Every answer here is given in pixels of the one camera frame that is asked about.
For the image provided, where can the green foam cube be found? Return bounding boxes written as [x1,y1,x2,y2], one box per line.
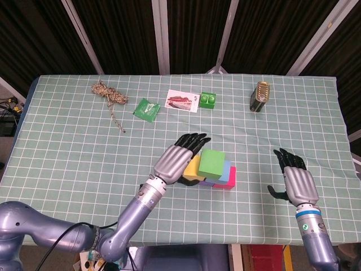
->
[198,148,226,181]

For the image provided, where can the green toy brick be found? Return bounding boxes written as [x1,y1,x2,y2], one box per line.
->
[199,91,217,110]

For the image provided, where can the yellow vertical bar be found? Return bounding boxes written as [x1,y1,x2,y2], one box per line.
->
[283,245,293,271]

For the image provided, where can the black electronic box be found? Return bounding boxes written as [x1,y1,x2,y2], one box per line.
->
[0,118,16,137]

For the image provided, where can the white metal frame post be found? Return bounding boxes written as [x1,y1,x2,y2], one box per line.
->
[285,0,349,76]
[61,0,104,76]
[207,0,240,75]
[151,0,171,76]

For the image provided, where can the red box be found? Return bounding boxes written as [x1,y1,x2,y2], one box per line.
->
[248,244,285,271]

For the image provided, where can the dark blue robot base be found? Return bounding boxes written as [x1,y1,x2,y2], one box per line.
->
[135,244,230,271]

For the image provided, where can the yellow and black cables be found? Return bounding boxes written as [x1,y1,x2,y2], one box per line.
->
[0,95,25,113]

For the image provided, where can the braided beige rope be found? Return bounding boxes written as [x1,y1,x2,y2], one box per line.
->
[90,80,129,133]

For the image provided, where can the pile of colourful packages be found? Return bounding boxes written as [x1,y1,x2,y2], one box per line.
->
[78,250,133,271]

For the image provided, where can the steel blue foam cube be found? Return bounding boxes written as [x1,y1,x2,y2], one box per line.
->
[205,160,231,183]

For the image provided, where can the yellow foam cube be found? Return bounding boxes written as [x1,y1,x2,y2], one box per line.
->
[182,156,205,182]

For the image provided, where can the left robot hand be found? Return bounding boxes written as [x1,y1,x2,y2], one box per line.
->
[153,132,212,187]

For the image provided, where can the green checked tablecloth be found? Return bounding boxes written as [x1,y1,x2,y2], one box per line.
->
[0,73,361,246]

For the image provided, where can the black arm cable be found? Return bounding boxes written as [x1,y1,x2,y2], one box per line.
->
[33,221,118,271]

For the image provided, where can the black printed velcro strap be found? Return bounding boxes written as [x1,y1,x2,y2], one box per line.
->
[90,225,102,252]

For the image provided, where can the pink foam cube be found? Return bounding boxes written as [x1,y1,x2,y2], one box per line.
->
[212,165,237,190]

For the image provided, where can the dark pleated curtain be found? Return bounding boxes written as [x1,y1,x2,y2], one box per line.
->
[0,0,361,136]

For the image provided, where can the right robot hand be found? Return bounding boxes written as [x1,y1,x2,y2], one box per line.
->
[267,147,320,206]

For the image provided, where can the white table leg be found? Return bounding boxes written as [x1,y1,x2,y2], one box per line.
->
[231,244,244,271]

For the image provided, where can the green foil sachet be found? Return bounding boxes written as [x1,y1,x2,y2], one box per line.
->
[133,97,161,123]

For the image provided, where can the white picture card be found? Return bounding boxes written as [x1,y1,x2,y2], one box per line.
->
[164,89,200,113]

